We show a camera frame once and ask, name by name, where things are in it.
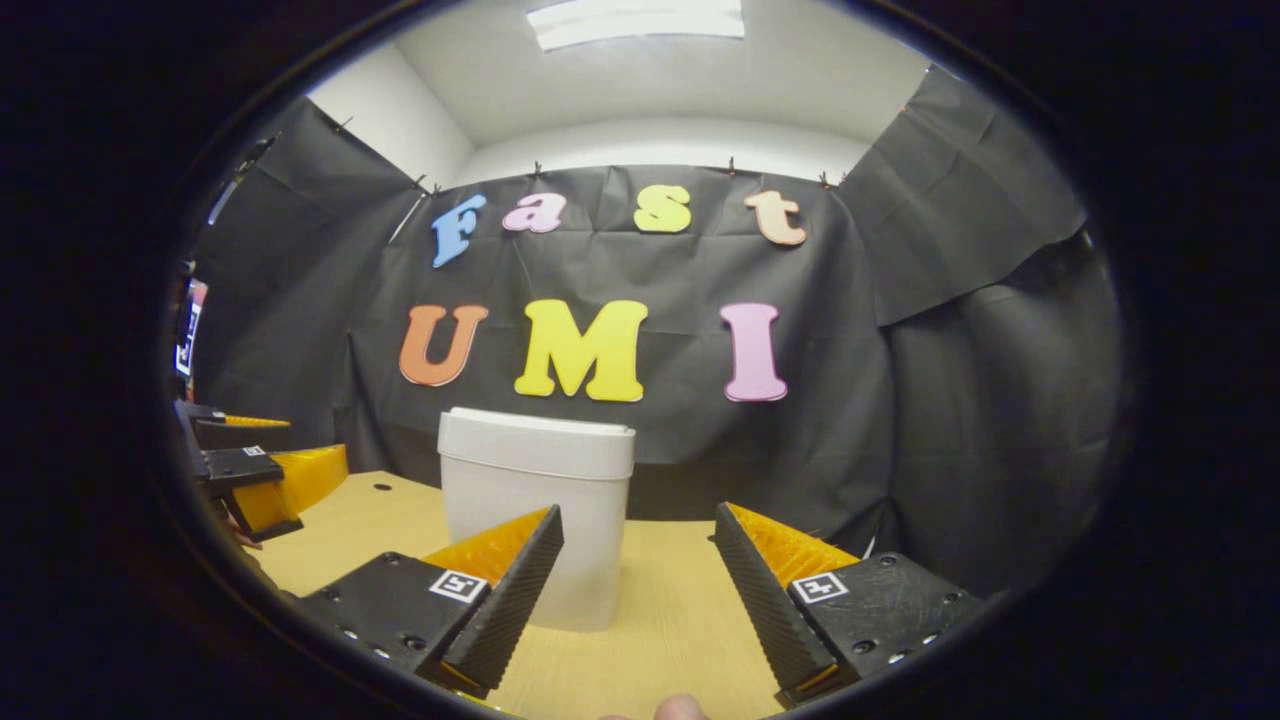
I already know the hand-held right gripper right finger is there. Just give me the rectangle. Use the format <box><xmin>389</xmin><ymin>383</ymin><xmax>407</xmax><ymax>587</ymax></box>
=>
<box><xmin>713</xmin><ymin>502</ymin><xmax>986</xmax><ymax>709</ymax></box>

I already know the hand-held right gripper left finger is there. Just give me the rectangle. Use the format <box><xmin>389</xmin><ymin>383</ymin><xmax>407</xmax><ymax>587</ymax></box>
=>
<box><xmin>297</xmin><ymin>504</ymin><xmax>565</xmax><ymax>701</ymax></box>

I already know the white desktop garbage bin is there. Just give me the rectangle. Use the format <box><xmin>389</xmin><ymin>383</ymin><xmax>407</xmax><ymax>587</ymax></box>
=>
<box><xmin>437</xmin><ymin>407</ymin><xmax>637</xmax><ymax>633</ymax></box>

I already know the wooden desktop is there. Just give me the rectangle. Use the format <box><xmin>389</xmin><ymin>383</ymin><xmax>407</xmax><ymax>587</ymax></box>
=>
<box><xmin>255</xmin><ymin>470</ymin><xmax>801</xmax><ymax>720</ymax></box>

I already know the computer monitor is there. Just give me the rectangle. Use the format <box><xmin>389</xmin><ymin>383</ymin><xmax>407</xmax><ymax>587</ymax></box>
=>
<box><xmin>175</xmin><ymin>280</ymin><xmax>209</xmax><ymax>379</ymax></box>

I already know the black backdrop cloth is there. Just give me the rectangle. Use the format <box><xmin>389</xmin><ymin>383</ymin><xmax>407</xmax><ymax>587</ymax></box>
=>
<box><xmin>185</xmin><ymin>65</ymin><xmax>1121</xmax><ymax>601</ymax></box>

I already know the ceiling light panel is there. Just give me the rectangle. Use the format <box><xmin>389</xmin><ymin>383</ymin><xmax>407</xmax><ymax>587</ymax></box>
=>
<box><xmin>527</xmin><ymin>0</ymin><xmax>746</xmax><ymax>51</ymax></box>

